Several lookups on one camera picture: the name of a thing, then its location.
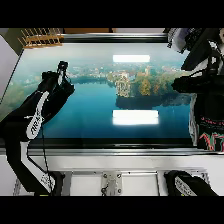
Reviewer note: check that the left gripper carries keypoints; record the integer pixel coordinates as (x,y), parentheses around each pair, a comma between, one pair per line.
(53,80)

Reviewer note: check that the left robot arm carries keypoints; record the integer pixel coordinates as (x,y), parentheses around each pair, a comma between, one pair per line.
(20,126)

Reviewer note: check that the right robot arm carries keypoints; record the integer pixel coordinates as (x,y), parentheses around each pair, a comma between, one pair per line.
(187,85)

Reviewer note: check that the black printed garment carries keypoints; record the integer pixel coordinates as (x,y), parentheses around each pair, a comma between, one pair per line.
(211,128)

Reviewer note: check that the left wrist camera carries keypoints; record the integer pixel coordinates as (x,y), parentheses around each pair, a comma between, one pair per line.
(62,66)

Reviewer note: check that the silver frame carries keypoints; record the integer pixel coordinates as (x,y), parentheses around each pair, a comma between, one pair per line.
(133,160)

